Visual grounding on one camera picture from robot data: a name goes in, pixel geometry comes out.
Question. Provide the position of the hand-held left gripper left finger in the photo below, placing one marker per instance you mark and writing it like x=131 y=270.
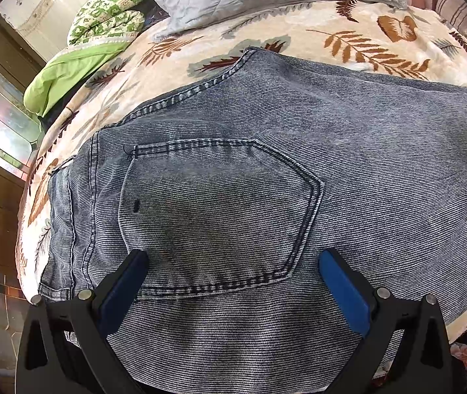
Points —
x=123 y=283

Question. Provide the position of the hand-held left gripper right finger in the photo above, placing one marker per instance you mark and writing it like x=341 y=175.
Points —
x=342 y=283

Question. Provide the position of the grey-blue denim pants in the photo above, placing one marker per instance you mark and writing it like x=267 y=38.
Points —
x=233 y=197

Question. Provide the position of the leaf print blanket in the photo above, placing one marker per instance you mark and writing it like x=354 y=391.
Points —
x=299 y=20

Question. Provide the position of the green patterned quilt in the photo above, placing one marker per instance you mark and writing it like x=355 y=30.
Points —
x=102 y=20

